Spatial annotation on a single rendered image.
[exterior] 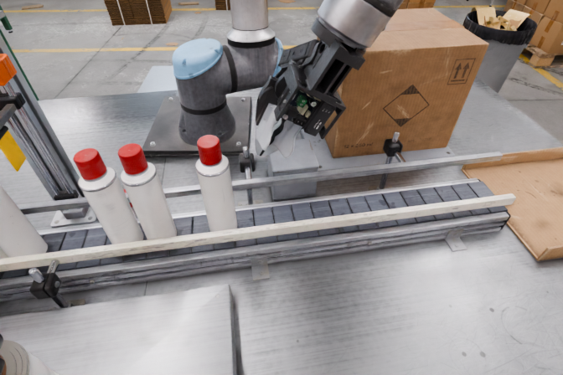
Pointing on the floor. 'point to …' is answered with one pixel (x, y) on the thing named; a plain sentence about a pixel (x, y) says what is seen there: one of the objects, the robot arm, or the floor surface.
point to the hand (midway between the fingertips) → (263, 146)
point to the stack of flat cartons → (138, 4)
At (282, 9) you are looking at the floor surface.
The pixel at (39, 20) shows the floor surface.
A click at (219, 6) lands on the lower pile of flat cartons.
